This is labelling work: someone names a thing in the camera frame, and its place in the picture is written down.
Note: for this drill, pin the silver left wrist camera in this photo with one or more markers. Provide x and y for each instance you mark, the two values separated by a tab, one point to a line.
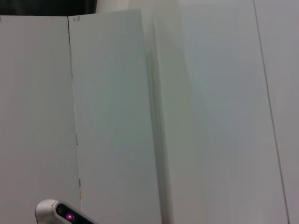
60	213

